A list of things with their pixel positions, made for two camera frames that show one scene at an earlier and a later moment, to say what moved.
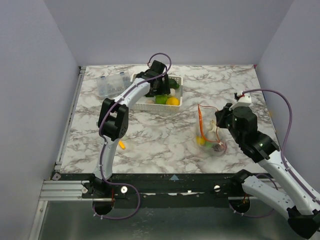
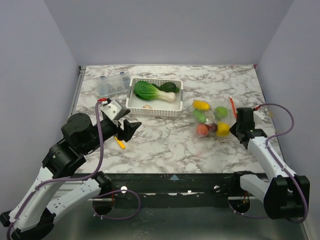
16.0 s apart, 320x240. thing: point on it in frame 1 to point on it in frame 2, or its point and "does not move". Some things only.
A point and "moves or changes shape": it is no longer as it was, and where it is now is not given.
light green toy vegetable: (209, 144) to (199, 116)
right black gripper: (220, 119) to (240, 130)
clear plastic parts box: (111, 85) does not move
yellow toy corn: (200, 140) to (201, 105)
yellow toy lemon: (173, 101) to (223, 129)
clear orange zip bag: (209, 140) moves or changes shape
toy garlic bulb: (150, 101) to (147, 106)
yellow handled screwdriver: (121, 144) does not move
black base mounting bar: (148, 187) does not move
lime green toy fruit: (161, 99) moves or changes shape
